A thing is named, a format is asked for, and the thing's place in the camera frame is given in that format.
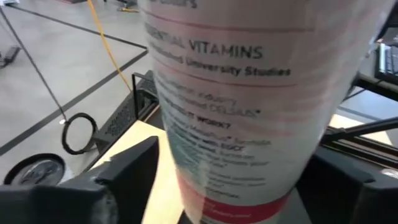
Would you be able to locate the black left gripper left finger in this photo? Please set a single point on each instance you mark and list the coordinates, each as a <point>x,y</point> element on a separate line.
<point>62,205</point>

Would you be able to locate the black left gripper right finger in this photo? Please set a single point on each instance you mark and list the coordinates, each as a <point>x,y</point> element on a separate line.
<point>357,205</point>

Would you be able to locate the white Celsius can red band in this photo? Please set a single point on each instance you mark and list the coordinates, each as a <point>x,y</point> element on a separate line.
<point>248,93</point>

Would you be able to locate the black keyboard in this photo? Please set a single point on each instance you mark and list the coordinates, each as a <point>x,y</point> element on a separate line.
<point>390,60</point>

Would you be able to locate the black power strip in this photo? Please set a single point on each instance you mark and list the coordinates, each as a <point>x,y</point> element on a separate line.
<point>12,54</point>

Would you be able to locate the black diagonal frame strut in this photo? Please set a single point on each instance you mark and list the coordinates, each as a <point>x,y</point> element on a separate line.
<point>367,127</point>

